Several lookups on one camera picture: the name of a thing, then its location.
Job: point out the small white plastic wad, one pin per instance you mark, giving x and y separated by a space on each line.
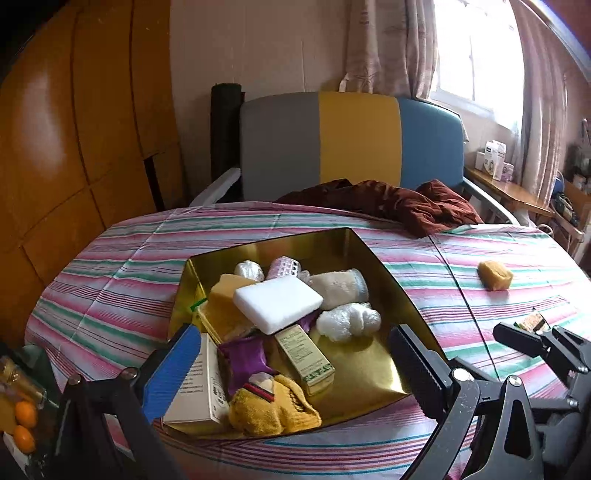
250 270

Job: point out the pink plastic hair roller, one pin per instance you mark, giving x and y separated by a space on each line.
284 266

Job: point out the grey yellow blue headboard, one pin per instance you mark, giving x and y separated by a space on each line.
288 142

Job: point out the white cardboard box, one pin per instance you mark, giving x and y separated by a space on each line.
201 397

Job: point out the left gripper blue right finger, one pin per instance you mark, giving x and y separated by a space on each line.
423 371

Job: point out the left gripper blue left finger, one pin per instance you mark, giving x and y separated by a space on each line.
165 369

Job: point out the yellow sponge block large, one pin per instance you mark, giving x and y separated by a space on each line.
224 289

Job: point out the packaged scouring pad green edge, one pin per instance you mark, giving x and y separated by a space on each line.
223 322

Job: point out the orange fruits in bag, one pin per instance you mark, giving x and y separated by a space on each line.
26 416

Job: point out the yellow sock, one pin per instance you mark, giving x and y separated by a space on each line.
271 405

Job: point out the white foam sponge block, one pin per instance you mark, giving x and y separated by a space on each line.
274 304

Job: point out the green white medicine box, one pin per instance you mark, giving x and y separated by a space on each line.
315 370

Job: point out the wooden side shelf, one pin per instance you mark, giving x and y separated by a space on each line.
513 196

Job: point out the white plastic bag ball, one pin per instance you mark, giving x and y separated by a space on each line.
347 321

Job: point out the white boxes on shelf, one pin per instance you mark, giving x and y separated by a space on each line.
492 161

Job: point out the purple snack packet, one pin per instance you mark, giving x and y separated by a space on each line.
245 357

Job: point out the pink floral curtain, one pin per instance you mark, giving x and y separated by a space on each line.
392 48

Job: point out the yellow sponge small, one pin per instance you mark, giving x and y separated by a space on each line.
495 276

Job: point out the cream knitted sock roll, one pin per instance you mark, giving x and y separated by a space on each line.
340 288

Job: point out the dark red crumpled cloth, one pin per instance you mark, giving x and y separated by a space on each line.
430 209

